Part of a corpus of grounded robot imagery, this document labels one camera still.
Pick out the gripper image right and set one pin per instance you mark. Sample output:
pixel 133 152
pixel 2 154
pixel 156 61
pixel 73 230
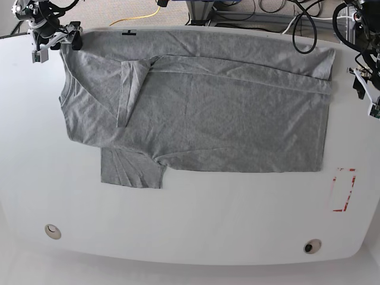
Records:
pixel 361 84

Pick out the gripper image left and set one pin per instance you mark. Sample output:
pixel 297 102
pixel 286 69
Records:
pixel 45 36

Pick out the grey t-shirt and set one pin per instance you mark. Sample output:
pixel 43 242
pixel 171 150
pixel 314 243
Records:
pixel 196 100

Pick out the red tape rectangle marking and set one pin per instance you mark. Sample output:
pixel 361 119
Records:
pixel 342 188

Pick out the right table grommet hole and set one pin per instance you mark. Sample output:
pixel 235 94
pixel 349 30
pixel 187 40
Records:
pixel 312 246

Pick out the table grommet hole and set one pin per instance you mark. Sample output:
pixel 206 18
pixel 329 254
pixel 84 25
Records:
pixel 312 246
pixel 53 232

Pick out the left table grommet hole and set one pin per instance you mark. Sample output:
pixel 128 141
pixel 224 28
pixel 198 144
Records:
pixel 53 232

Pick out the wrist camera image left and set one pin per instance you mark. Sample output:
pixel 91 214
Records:
pixel 40 56

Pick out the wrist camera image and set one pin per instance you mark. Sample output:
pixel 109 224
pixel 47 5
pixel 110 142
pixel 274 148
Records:
pixel 40 56
pixel 374 110

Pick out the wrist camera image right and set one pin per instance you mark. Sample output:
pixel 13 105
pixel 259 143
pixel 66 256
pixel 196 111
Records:
pixel 374 110

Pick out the aluminium frame base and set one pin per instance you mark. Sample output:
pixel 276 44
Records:
pixel 269 16

